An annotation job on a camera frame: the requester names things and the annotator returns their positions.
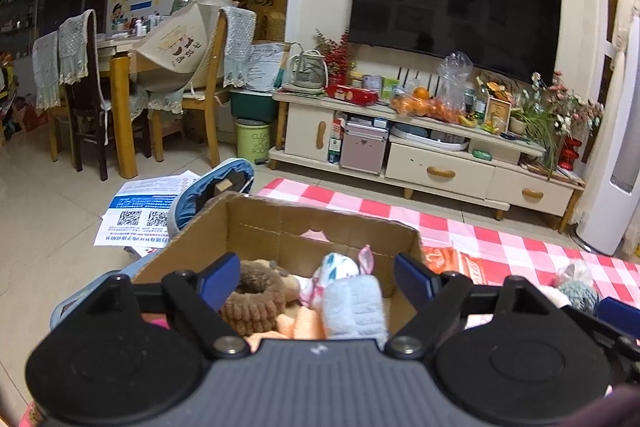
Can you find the silver aluminium case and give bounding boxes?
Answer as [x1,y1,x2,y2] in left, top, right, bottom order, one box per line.
[340,122,390,175]

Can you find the grey-green pom-pom plush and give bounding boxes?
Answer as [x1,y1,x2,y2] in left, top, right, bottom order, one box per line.
[556,279,603,315]

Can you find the cream television cabinet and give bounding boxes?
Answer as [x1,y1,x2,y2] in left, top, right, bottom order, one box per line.
[267,89,586,233]

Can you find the glass electric kettle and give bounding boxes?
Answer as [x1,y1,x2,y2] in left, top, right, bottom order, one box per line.
[285,49,328,92]

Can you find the grey lace chair cover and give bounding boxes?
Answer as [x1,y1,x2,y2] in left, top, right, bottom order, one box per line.
[59,9,97,86]
[31,31,62,110]

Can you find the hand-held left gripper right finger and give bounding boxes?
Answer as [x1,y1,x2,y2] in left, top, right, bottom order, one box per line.
[383,252,557,359]

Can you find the light wooden chair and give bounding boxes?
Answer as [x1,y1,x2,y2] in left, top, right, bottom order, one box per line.
[147,7,238,160]

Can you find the blue pink printed cloth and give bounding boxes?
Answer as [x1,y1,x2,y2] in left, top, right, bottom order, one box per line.
[300,245,376,308]

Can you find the potted spider plant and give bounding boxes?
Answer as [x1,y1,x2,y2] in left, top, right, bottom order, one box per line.
[507,94,561,178]

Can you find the white standing air conditioner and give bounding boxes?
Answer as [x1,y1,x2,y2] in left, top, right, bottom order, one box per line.
[574,9,640,258]

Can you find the printed canvas tote bag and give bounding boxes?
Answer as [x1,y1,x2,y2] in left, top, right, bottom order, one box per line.
[136,2,223,90]

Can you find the red berry branches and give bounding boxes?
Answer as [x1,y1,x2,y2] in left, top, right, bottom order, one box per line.
[315,29,358,82]

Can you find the wooden photo frame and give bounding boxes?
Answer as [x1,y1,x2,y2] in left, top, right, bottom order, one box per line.
[484,96,512,130]

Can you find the white paper sheets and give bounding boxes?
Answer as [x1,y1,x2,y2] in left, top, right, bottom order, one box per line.
[245,42,291,90]

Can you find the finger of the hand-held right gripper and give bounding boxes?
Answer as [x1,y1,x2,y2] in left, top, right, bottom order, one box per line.
[595,296,640,378]

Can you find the white green carton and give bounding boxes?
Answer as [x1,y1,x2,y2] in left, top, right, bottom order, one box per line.
[327,117,347,164]

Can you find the pile of oranges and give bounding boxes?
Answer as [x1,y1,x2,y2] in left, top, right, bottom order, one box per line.
[391,86,458,120]

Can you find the red white checkered tablecloth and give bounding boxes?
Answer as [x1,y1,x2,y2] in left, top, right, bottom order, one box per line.
[255,177,640,338]

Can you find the brown fuzzy plush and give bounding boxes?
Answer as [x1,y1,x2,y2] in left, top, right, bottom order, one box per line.
[220,259,301,339]

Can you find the dark wooden chair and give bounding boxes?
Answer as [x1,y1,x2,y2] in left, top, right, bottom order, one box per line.
[47,9,151,182]

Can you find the black flat television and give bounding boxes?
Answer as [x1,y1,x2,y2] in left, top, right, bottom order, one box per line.
[348,0,563,85]

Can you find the white plastic basin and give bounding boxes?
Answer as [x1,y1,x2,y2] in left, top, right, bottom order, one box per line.
[390,124,471,152]

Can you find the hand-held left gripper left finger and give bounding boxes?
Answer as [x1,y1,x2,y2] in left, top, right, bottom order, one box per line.
[82,252,252,359]

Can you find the green trash bin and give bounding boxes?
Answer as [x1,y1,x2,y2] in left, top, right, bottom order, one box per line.
[235,119,273,165]

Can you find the pink white flower bouquet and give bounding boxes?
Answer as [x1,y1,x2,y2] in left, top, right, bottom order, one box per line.
[530,72,606,138]

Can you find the light blue towel plush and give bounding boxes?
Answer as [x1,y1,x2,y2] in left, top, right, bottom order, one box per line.
[322,276,390,339]

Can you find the white printed leaflet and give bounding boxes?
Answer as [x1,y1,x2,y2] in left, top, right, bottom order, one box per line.
[95,169,203,250]

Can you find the teal storage box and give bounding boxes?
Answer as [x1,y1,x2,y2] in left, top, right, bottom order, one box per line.
[230,89,278,122]

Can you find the flat red box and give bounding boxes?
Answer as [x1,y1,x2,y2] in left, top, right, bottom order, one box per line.
[326,84,378,104]

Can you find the cream lace curtain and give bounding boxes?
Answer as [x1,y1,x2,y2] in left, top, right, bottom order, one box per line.
[611,0,640,92]

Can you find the white lace chair cover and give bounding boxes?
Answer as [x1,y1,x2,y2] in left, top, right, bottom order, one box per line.
[220,6,257,88]

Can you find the green printed cardboard box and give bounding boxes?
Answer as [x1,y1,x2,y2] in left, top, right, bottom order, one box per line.
[131,193,423,348]

